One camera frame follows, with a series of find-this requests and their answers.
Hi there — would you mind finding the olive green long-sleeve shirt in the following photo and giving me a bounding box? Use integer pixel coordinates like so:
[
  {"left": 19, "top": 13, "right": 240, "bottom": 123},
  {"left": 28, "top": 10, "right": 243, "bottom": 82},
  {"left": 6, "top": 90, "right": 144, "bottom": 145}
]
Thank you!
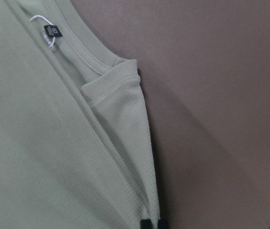
[{"left": 0, "top": 0, "right": 160, "bottom": 229}]

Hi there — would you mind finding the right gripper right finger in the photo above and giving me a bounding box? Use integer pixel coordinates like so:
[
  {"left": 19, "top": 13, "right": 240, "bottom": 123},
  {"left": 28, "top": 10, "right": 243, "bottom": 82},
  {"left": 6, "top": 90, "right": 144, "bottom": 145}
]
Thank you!
[{"left": 157, "top": 219, "right": 169, "bottom": 229}]

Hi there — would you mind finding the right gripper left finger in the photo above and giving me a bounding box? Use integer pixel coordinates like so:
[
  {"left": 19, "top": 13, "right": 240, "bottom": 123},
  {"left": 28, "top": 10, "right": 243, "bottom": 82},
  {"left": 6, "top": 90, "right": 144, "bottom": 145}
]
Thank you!
[{"left": 140, "top": 219, "right": 152, "bottom": 229}]

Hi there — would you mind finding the black shirt neck label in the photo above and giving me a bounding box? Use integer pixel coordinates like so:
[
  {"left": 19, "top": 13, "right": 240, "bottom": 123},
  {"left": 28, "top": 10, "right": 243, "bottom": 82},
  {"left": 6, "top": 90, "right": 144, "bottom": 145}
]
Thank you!
[{"left": 44, "top": 24, "right": 63, "bottom": 38}]

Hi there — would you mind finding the white shirt tag loop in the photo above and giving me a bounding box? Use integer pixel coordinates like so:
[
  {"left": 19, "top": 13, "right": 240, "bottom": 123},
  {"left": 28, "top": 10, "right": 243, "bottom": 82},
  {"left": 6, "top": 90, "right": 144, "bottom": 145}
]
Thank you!
[{"left": 29, "top": 15, "right": 52, "bottom": 25}]

